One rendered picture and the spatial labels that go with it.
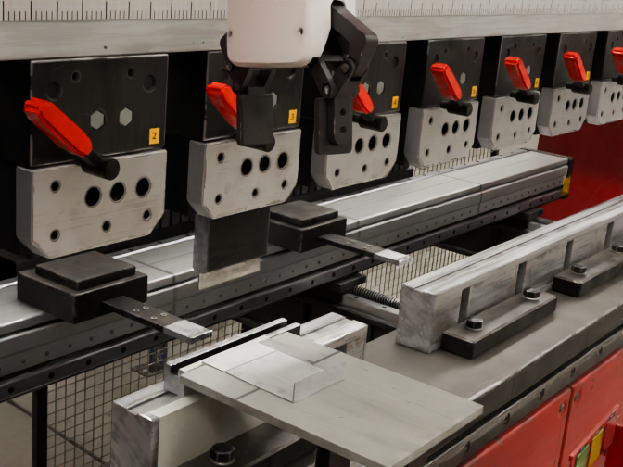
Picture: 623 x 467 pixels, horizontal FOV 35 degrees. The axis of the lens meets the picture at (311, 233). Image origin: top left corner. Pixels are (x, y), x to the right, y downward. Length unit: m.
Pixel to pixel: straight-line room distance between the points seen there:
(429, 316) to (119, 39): 0.76
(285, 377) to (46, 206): 0.35
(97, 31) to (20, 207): 0.16
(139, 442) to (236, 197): 0.27
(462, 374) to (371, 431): 0.48
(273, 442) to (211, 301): 0.38
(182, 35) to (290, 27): 0.23
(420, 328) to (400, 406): 0.46
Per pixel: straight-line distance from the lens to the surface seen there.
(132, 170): 0.89
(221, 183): 0.98
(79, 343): 1.31
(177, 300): 1.41
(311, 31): 0.69
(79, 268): 1.26
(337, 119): 0.70
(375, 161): 1.20
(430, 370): 1.44
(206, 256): 1.05
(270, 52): 0.72
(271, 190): 1.05
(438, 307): 1.48
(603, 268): 1.94
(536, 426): 1.63
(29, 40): 0.81
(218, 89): 0.91
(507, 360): 1.51
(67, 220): 0.85
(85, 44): 0.84
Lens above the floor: 1.45
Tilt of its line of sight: 16 degrees down
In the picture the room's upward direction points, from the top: 5 degrees clockwise
